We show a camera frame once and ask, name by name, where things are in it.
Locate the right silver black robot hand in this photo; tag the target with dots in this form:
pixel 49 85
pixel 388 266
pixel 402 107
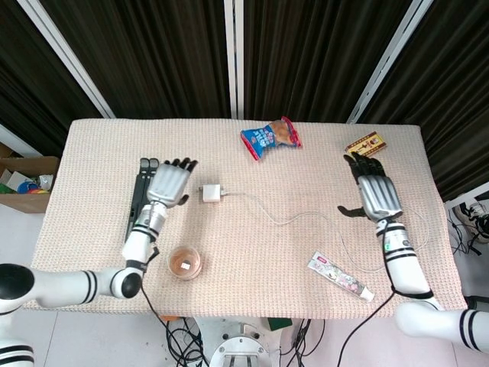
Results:
pixel 380 195

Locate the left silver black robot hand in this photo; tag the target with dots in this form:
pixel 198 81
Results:
pixel 168 183

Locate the white box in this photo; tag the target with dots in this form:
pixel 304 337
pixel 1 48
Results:
pixel 210 194

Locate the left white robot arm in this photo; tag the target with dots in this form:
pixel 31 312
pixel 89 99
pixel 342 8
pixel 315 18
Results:
pixel 57 290

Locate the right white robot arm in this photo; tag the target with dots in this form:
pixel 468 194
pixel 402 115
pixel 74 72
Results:
pixel 405 264

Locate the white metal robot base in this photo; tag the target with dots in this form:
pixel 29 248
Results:
pixel 238 344

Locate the black folding stand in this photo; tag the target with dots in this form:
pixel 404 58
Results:
pixel 139 183

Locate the yellow card box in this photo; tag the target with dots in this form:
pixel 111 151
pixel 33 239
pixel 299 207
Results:
pixel 366 144

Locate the clear jar of rubber bands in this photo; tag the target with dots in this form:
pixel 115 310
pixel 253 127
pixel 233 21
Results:
pixel 185 264

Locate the floral toothpaste tube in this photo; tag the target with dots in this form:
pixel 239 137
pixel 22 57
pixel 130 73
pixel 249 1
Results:
pixel 336 273

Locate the beige waffle tablecloth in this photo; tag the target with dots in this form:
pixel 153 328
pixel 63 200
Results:
pixel 244 237

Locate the black white sneaker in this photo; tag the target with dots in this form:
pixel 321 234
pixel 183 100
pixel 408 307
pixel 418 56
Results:
pixel 473 216

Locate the blue red snack bag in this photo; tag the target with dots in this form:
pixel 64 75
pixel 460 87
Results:
pixel 267 137

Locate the dark pleated curtain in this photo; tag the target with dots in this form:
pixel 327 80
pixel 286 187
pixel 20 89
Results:
pixel 153 57

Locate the cardboard box with clutter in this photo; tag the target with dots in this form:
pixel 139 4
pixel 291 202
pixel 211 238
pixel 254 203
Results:
pixel 26 179

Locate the green object under table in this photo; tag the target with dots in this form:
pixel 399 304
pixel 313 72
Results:
pixel 279 324

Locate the white frame post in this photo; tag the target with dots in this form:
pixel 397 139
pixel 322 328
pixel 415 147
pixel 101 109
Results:
pixel 389 57
pixel 68 57
pixel 234 57

